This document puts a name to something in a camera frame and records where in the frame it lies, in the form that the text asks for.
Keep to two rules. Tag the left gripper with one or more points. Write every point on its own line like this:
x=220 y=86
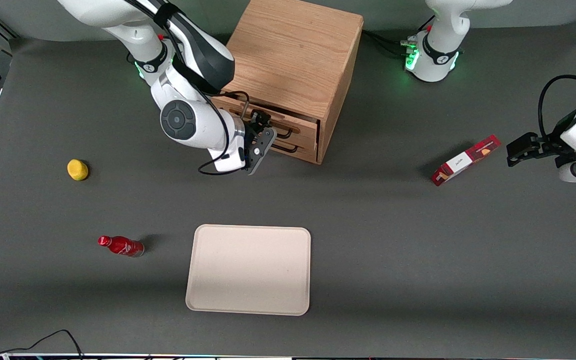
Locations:
x=549 y=146

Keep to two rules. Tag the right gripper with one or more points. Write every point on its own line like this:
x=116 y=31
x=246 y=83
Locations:
x=254 y=129

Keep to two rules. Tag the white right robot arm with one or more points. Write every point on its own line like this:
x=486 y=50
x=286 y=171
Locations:
x=188 y=120

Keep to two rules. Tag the wooden drawer cabinet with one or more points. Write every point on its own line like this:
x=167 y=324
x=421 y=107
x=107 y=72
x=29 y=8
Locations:
x=293 y=50

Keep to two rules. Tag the red tartan shortbread box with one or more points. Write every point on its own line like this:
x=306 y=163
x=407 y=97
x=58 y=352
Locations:
x=460 y=162

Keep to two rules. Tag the beige rectangular tray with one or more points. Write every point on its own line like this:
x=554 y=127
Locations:
x=248 y=270

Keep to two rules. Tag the red bottle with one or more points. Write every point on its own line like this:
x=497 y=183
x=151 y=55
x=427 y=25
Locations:
x=122 y=246

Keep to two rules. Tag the yellow lemon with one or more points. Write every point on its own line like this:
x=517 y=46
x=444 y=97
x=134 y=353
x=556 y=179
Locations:
x=77 y=170

